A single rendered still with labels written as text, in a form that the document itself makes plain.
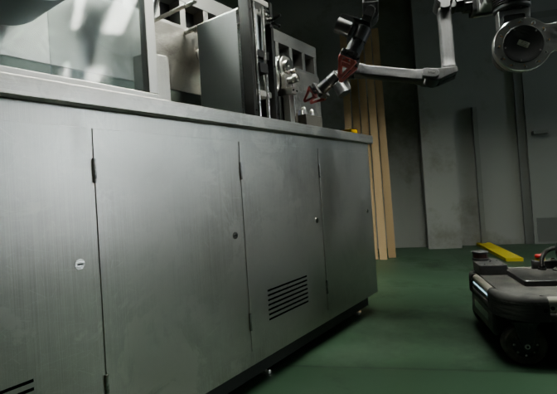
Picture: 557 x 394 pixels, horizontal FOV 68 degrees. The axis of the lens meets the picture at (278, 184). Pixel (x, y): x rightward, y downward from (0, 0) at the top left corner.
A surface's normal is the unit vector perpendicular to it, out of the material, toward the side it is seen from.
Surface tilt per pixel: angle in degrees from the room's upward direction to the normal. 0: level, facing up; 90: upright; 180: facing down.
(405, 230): 90
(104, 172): 90
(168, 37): 90
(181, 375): 90
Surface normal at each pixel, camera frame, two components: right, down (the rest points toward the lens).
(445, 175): -0.22, 0.00
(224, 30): -0.59, 0.03
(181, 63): 0.80, -0.06
